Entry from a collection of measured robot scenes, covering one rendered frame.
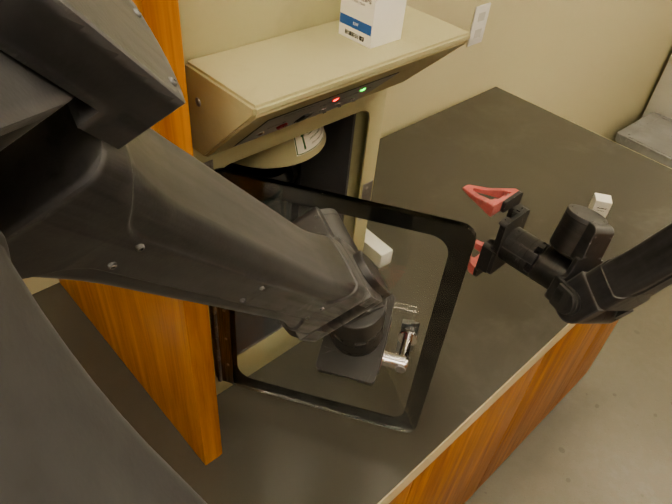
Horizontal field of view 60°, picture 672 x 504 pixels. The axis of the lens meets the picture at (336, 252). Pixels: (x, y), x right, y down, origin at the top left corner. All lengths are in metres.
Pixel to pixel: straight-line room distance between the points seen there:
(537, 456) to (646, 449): 0.40
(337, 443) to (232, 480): 0.17
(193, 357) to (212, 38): 0.36
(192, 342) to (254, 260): 0.44
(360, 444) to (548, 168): 0.98
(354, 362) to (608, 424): 1.81
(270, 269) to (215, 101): 0.32
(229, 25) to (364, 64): 0.14
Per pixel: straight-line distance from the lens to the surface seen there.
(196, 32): 0.62
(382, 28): 0.67
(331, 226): 0.56
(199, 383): 0.77
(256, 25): 0.66
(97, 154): 0.17
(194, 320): 0.68
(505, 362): 1.11
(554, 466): 2.19
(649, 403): 2.52
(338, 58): 0.64
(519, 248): 0.90
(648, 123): 3.60
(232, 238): 0.25
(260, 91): 0.56
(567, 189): 1.60
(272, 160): 0.80
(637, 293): 0.81
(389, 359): 0.71
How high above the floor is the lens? 1.76
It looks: 42 degrees down
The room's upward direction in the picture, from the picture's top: 6 degrees clockwise
